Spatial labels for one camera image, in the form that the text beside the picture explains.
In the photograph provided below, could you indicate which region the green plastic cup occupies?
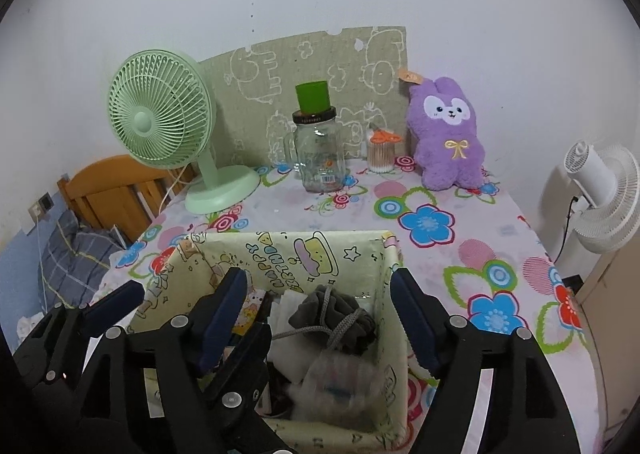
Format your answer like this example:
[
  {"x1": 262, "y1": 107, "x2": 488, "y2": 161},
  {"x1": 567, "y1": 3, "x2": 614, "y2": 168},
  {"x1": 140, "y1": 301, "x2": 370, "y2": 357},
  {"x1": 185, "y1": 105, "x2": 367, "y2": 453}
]
[{"x1": 295, "y1": 80, "x2": 332, "y2": 114}]

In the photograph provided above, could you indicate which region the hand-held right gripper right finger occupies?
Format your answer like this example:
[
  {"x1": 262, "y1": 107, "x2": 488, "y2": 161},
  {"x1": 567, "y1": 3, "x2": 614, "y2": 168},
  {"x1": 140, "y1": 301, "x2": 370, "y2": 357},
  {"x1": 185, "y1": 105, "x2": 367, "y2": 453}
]
[{"x1": 390, "y1": 268, "x2": 581, "y2": 454}]

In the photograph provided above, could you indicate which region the green desk fan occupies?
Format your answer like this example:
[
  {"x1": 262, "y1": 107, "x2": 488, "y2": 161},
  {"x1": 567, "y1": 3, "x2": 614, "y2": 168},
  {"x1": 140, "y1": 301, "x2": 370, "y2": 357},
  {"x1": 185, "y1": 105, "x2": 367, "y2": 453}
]
[{"x1": 107, "y1": 49, "x2": 261, "y2": 214}]

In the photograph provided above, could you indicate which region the grey drawstring pouch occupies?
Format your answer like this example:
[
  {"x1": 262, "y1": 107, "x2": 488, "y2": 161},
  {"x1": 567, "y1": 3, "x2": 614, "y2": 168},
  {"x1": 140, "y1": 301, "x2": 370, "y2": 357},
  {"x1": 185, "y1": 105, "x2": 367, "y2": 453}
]
[{"x1": 270, "y1": 284, "x2": 378, "y2": 352}]

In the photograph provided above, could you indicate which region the green cartoon printed board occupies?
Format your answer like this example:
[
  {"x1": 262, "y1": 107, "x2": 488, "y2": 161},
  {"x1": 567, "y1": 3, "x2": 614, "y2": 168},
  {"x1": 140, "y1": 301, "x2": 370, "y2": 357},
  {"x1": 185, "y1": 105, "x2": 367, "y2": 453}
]
[{"x1": 197, "y1": 25, "x2": 408, "y2": 167}]

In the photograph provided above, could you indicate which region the white fan power cord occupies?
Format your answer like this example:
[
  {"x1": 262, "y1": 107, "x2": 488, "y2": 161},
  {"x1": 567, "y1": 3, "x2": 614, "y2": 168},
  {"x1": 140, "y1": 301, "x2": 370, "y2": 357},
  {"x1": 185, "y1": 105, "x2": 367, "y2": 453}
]
[{"x1": 160, "y1": 164, "x2": 198, "y2": 212}]

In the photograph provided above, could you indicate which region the glass mug jar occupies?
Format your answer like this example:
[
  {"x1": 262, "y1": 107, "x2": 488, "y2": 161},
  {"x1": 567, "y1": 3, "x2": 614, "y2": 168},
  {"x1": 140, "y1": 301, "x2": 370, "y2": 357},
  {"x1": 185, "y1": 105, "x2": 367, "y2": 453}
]
[{"x1": 285, "y1": 106, "x2": 351, "y2": 194}]

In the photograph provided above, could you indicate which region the yellow cartoon storage box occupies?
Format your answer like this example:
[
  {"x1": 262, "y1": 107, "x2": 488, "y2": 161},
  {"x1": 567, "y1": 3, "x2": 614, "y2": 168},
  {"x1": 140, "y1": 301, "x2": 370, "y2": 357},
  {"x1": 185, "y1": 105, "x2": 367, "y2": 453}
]
[{"x1": 132, "y1": 229, "x2": 403, "y2": 452}]

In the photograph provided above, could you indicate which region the wall outlet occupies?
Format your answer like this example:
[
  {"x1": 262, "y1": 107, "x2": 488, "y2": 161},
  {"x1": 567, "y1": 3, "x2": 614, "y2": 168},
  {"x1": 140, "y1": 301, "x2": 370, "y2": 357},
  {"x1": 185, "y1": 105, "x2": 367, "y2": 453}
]
[{"x1": 27, "y1": 191, "x2": 55, "y2": 222}]

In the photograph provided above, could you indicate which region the wooden headboard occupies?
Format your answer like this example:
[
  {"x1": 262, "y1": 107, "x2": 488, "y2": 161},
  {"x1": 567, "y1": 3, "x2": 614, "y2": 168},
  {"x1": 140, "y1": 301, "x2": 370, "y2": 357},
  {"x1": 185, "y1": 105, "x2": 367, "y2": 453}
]
[{"x1": 57, "y1": 154, "x2": 198, "y2": 245}]

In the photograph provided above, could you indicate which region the grey plaid pillow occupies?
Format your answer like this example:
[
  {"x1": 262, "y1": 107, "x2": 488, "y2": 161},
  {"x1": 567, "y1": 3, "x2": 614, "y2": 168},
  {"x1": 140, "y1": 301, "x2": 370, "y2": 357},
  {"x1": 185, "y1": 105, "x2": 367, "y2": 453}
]
[{"x1": 37, "y1": 209, "x2": 126, "y2": 310}]

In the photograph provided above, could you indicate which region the purple plush bunny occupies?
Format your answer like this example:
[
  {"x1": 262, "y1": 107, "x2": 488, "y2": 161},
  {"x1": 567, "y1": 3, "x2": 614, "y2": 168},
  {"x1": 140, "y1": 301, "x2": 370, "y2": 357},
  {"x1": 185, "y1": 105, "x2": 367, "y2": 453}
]
[{"x1": 399, "y1": 68, "x2": 488, "y2": 191}]

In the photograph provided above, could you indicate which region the white crumpled cloth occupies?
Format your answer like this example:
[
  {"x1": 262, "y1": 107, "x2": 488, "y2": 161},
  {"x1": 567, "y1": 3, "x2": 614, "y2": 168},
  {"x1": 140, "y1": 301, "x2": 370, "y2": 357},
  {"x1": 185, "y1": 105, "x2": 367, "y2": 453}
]
[{"x1": 17, "y1": 316, "x2": 46, "y2": 337}]

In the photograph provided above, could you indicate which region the white floor fan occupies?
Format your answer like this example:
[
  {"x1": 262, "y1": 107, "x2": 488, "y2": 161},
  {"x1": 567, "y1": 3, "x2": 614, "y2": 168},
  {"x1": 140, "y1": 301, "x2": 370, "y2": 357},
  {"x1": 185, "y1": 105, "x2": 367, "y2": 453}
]
[{"x1": 550, "y1": 141, "x2": 640, "y2": 265}]

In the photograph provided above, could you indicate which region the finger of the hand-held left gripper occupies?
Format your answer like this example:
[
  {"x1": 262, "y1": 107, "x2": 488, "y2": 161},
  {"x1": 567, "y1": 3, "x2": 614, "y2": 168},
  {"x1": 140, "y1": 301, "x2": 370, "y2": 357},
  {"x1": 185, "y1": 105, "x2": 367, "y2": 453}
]
[
  {"x1": 82, "y1": 280, "x2": 146, "y2": 332},
  {"x1": 202, "y1": 322, "x2": 297, "y2": 454}
]

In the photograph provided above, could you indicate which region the cotton swab jar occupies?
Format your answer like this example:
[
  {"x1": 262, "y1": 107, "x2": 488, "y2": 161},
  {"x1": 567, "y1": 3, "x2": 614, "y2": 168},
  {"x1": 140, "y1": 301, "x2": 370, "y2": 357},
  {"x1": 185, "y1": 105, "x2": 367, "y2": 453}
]
[{"x1": 366, "y1": 129, "x2": 402, "y2": 174}]

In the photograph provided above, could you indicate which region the beige door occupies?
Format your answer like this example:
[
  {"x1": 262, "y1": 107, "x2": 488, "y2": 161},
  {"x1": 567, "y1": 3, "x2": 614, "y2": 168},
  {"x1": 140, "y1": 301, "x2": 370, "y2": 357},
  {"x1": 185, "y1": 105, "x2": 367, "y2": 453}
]
[{"x1": 575, "y1": 234, "x2": 640, "y2": 445}]

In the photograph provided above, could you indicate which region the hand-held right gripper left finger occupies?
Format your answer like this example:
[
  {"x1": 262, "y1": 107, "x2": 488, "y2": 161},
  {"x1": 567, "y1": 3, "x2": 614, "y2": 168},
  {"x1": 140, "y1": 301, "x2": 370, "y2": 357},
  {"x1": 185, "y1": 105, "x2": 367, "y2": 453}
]
[{"x1": 75, "y1": 268, "x2": 249, "y2": 454}]

